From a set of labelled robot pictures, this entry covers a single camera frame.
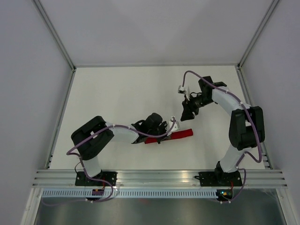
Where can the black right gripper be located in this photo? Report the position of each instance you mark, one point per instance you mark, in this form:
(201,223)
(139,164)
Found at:
(188,108)

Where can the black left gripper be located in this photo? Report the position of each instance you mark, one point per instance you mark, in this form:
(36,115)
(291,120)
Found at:
(162,138)

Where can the red cloth napkin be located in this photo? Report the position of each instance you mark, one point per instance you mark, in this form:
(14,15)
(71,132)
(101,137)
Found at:
(173,136)

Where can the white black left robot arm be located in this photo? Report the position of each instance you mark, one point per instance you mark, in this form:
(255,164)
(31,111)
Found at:
(92,137)

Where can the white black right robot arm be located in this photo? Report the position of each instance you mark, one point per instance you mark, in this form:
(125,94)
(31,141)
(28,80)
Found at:
(246,130)

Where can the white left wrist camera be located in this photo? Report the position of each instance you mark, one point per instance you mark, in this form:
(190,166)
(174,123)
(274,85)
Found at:
(173,125)

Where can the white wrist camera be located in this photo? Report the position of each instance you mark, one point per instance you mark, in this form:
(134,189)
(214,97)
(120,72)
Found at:
(173,125)
(184,90)

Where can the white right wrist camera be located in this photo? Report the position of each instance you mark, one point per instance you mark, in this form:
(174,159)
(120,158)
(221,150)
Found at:
(184,90)

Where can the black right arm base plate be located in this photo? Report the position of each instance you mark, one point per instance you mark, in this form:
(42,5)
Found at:
(212,179)

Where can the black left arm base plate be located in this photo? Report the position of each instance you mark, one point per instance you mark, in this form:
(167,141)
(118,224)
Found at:
(83,181)

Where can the white slotted cable duct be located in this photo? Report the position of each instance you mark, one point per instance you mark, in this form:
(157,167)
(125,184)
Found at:
(130,193)

